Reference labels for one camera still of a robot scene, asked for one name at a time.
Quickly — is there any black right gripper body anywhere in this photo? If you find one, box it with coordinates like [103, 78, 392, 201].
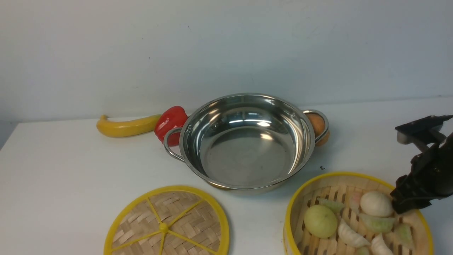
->
[390, 134, 453, 214]

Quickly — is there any yellow rimmed bamboo steamer basket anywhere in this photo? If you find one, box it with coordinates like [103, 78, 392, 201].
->
[282, 172, 435, 255]

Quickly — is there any yellow woven bamboo steamer lid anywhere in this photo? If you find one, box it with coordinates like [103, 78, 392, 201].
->
[103, 186, 230, 255]

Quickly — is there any stainless steel pot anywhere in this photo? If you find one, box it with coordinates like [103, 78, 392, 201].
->
[163, 93, 329, 194]

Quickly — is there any green dumpling far right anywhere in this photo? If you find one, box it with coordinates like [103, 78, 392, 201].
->
[394, 223, 415, 250]

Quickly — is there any green dumpling right of centre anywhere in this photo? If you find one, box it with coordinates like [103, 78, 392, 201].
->
[359, 213, 396, 233]

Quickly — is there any pink dumpling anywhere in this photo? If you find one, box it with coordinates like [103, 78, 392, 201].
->
[349, 191, 362, 215]

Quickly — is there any white dumpling lower right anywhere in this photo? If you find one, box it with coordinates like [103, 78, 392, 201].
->
[371, 233, 393, 255]

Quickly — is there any small green dumpling top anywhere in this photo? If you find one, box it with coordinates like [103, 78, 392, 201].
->
[317, 197, 345, 214]

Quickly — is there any green round bun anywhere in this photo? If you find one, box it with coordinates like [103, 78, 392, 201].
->
[304, 205, 338, 238]

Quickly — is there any orange toy egg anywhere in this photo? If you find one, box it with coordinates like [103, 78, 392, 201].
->
[306, 113, 330, 146]

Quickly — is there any red toy bell pepper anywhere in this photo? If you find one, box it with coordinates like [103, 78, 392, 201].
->
[154, 106, 188, 143]

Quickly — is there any yellow toy banana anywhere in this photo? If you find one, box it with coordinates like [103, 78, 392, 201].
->
[96, 114, 161, 138]

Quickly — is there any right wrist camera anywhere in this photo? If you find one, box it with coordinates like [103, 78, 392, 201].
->
[395, 115, 453, 152]

